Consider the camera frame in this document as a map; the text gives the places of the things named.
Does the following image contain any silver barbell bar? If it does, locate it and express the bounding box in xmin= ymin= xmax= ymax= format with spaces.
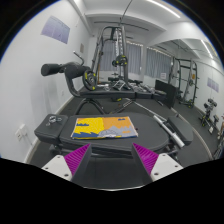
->
xmin=135 ymin=102 xmax=185 ymax=148

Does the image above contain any grey window curtain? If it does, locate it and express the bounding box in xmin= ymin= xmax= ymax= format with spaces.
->
xmin=100 ymin=41 xmax=142 ymax=74
xmin=146 ymin=48 xmax=171 ymax=80

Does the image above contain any ceiling light strip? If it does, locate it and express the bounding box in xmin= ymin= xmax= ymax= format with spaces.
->
xmin=146 ymin=0 xmax=181 ymax=19

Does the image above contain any black power rack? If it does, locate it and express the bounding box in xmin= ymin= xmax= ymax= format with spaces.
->
xmin=168 ymin=57 xmax=198 ymax=108

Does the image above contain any grey window curtain right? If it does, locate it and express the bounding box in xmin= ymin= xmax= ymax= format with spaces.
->
xmin=146 ymin=48 xmax=171 ymax=80

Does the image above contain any small black yellow weight plate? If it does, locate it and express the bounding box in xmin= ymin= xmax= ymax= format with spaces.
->
xmin=112 ymin=55 xmax=128 ymax=67

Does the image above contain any black square bench pad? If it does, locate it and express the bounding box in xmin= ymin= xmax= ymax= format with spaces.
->
xmin=34 ymin=114 xmax=68 ymax=145

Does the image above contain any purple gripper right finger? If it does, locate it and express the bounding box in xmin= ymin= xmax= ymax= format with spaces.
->
xmin=131 ymin=143 xmax=182 ymax=183

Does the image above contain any grey window curtain left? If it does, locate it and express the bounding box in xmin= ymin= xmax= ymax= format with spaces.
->
xmin=100 ymin=41 xmax=142 ymax=74

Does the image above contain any grey smith machine rack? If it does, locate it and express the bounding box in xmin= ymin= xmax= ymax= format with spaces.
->
xmin=91 ymin=25 xmax=130 ymax=91

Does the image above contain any black plyo box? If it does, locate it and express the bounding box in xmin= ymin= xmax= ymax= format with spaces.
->
xmin=155 ymin=80 xmax=177 ymax=108

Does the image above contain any black padded weight bench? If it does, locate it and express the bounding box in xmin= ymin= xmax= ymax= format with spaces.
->
xmin=59 ymin=112 xmax=193 ymax=155

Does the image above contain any yellow orange patterned towel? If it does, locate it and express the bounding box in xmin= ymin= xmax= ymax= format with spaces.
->
xmin=71 ymin=116 xmax=138 ymax=139

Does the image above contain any dumbbell rack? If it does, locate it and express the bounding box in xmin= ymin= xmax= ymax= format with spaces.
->
xmin=200 ymin=98 xmax=219 ymax=134

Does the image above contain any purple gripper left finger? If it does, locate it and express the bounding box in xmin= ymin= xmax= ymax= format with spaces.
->
xmin=42 ymin=144 xmax=92 ymax=182

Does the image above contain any metal carabiner clip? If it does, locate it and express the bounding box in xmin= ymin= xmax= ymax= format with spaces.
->
xmin=46 ymin=116 xmax=62 ymax=126

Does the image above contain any black roller pad machine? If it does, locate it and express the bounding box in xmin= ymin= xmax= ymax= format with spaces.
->
xmin=41 ymin=62 xmax=105 ymax=115

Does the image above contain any purple wall poster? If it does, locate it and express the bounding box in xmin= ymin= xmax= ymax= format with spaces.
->
xmin=41 ymin=16 xmax=70 ymax=44

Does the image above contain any white wall socket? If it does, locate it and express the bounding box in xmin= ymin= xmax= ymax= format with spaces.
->
xmin=15 ymin=124 xmax=27 ymax=141

